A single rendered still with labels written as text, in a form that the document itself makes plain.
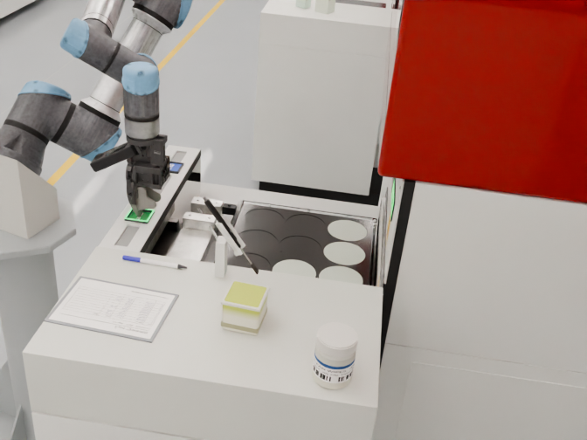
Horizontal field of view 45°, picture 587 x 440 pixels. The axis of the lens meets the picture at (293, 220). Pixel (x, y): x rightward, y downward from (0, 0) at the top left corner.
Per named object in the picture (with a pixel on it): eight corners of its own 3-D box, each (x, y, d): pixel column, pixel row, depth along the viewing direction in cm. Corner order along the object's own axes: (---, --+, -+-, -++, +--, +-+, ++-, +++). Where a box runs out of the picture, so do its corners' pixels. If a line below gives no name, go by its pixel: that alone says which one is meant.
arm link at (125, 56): (121, 36, 159) (120, 51, 149) (165, 62, 163) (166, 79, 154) (104, 65, 161) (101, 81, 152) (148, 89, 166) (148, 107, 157)
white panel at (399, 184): (390, 177, 225) (411, 55, 205) (384, 343, 155) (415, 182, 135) (381, 175, 225) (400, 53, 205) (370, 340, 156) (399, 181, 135)
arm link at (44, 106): (1, 123, 182) (24, 79, 186) (50, 147, 188) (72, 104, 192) (7, 115, 172) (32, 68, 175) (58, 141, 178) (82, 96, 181)
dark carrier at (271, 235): (373, 223, 185) (373, 221, 185) (367, 301, 156) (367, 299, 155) (244, 205, 188) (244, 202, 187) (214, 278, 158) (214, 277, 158)
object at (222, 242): (244, 271, 149) (247, 217, 143) (240, 282, 146) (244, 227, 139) (216, 267, 150) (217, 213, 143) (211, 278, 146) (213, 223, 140)
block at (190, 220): (216, 224, 181) (217, 215, 179) (213, 231, 178) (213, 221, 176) (185, 220, 181) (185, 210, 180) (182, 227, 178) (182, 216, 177)
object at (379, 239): (382, 227, 193) (387, 196, 188) (377, 329, 155) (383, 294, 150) (376, 226, 193) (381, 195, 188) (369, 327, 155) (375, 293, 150)
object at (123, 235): (200, 191, 207) (201, 148, 200) (140, 305, 160) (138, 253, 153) (169, 187, 208) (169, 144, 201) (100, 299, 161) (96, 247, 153)
